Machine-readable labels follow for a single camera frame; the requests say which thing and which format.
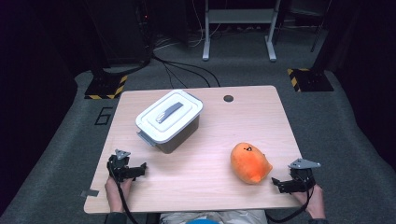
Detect blue round object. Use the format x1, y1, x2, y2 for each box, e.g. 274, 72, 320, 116
183, 218, 220, 224

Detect white metal desk frame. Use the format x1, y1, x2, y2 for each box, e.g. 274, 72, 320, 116
202, 0, 283, 63

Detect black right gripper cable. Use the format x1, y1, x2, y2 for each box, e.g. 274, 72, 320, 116
265, 186, 316, 224

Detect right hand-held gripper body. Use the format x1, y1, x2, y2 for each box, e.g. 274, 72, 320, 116
288, 158, 321, 192

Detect orange plush toy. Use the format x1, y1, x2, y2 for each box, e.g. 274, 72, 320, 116
230, 142, 274, 185

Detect black computer tower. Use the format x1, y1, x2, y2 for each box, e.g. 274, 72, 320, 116
92, 0, 154, 68

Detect white floor cable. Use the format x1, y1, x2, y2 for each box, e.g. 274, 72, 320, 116
153, 0, 222, 50

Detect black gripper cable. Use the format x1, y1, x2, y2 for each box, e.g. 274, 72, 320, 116
265, 186, 316, 224
106, 162, 139, 224

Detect black stand base hazard stripes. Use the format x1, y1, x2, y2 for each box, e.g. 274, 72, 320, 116
287, 68, 334, 93
84, 73, 129, 101

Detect white box lid grey handle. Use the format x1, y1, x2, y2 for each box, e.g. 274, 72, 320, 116
135, 89, 204, 145

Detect person's right hand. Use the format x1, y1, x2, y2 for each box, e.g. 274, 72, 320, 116
292, 184, 326, 218

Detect person's left hand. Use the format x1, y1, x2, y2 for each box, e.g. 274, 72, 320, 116
105, 176, 134, 203

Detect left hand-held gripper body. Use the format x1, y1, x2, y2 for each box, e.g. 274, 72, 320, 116
106, 148, 138, 183

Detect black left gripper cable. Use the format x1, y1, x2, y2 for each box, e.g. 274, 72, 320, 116
106, 162, 139, 224

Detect black floor cable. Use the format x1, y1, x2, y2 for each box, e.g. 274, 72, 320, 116
160, 60, 189, 90
152, 54, 221, 88

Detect grey tape piece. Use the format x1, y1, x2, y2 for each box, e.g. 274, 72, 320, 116
79, 189, 100, 199

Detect brown transparent storage box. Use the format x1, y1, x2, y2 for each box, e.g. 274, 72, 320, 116
136, 116, 200, 155

